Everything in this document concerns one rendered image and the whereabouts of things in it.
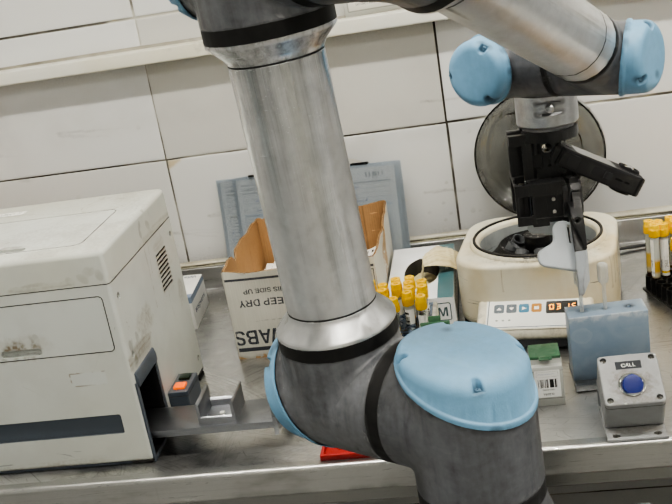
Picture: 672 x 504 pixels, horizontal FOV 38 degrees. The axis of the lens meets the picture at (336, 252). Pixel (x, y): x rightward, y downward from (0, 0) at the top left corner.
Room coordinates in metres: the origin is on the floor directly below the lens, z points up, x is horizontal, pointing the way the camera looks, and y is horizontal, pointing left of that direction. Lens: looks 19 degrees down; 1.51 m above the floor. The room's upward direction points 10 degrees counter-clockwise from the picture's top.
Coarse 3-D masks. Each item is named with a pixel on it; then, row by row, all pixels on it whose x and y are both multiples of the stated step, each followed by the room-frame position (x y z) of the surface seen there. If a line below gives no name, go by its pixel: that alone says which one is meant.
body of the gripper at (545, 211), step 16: (576, 128) 1.16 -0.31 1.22; (512, 144) 1.17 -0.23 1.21; (528, 144) 1.17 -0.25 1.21; (560, 144) 1.16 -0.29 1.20; (512, 160) 1.19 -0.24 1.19; (528, 160) 1.17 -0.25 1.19; (544, 160) 1.17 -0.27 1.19; (512, 176) 1.19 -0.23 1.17; (528, 176) 1.17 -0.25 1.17; (544, 176) 1.17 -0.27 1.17; (560, 176) 1.16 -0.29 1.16; (576, 176) 1.15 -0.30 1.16; (512, 192) 1.22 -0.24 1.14; (528, 192) 1.15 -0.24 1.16; (544, 192) 1.15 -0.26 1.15; (560, 192) 1.15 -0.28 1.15; (528, 208) 1.16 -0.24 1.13; (544, 208) 1.15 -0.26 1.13; (560, 208) 1.15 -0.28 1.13; (528, 224) 1.15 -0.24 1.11; (544, 224) 1.15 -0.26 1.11
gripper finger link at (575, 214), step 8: (576, 192) 1.14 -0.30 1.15; (576, 200) 1.13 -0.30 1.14; (568, 208) 1.13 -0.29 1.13; (576, 208) 1.13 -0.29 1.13; (568, 216) 1.14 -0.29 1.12; (576, 216) 1.12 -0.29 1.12; (576, 224) 1.12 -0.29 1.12; (584, 224) 1.12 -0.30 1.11; (576, 232) 1.12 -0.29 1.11; (584, 232) 1.11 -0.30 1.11; (576, 240) 1.12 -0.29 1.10; (584, 240) 1.11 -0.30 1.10; (576, 248) 1.11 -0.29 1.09; (584, 248) 1.11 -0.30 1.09
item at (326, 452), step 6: (324, 450) 1.10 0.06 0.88; (330, 450) 1.10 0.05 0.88; (336, 450) 1.10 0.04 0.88; (342, 450) 1.10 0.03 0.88; (324, 456) 1.08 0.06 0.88; (330, 456) 1.08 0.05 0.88; (336, 456) 1.08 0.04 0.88; (342, 456) 1.08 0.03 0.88; (348, 456) 1.08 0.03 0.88; (354, 456) 1.08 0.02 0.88; (360, 456) 1.08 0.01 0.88; (366, 456) 1.07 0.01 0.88
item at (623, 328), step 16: (592, 304) 1.19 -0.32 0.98; (608, 304) 1.18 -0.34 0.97; (624, 304) 1.18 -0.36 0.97; (640, 304) 1.17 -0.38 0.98; (576, 320) 1.16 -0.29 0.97; (592, 320) 1.16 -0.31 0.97; (608, 320) 1.15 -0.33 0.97; (624, 320) 1.15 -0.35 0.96; (640, 320) 1.15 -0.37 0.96; (576, 336) 1.16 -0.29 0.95; (592, 336) 1.16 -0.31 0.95; (608, 336) 1.15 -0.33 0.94; (624, 336) 1.15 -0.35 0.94; (640, 336) 1.15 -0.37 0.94; (576, 352) 1.16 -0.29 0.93; (592, 352) 1.16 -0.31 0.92; (608, 352) 1.15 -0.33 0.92; (624, 352) 1.15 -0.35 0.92; (640, 352) 1.15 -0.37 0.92; (576, 368) 1.16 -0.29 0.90; (592, 368) 1.16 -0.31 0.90; (576, 384) 1.15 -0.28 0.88; (592, 384) 1.14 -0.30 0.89
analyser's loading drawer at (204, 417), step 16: (240, 384) 1.20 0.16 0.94; (208, 400) 1.20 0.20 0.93; (224, 400) 1.20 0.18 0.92; (240, 400) 1.19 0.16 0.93; (256, 400) 1.20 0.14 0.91; (160, 416) 1.20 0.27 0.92; (176, 416) 1.19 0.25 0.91; (192, 416) 1.19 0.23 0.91; (208, 416) 1.16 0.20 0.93; (224, 416) 1.15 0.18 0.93; (240, 416) 1.16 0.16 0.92; (256, 416) 1.16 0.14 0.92; (272, 416) 1.14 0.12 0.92; (160, 432) 1.16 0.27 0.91; (176, 432) 1.16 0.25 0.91; (192, 432) 1.16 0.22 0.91; (208, 432) 1.15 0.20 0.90
